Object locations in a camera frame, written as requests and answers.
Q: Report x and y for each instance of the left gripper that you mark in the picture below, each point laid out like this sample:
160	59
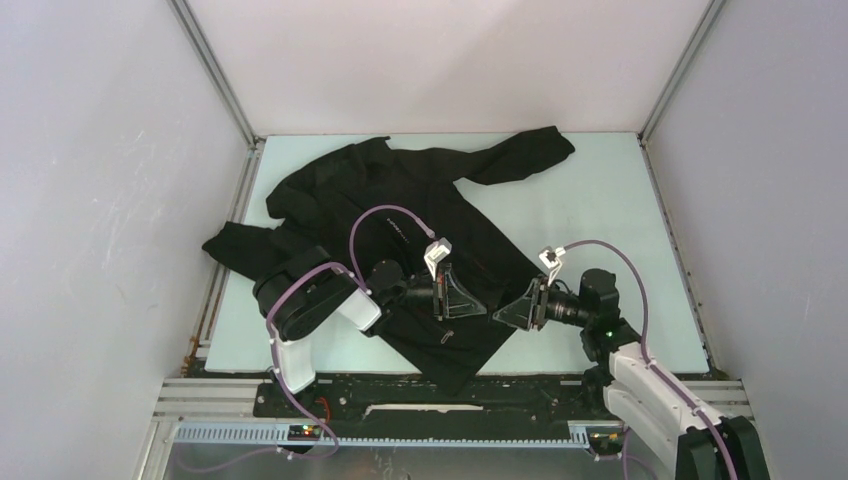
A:
447	299

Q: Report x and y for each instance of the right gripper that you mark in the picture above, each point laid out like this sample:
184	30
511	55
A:
518	313

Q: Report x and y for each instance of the black jacket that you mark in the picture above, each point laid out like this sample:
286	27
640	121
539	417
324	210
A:
368	202

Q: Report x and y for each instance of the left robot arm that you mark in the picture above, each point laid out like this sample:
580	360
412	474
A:
422	316

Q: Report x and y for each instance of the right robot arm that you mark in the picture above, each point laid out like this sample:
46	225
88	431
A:
692	439

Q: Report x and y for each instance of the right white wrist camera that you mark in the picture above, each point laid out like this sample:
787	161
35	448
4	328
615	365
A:
552	259

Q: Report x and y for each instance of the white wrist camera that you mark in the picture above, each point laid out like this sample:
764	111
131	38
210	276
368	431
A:
552	259
434	253

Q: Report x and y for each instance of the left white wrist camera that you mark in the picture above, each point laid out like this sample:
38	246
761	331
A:
434	253

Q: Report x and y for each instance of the grey slotted cable duct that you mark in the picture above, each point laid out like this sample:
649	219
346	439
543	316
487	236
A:
284	434

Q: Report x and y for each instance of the right aluminium frame post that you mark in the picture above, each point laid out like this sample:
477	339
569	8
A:
697	40

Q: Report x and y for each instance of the aluminium frame post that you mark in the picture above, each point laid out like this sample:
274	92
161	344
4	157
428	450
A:
697	40
200	341

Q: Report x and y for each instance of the left aluminium frame post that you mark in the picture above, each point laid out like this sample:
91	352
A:
200	341

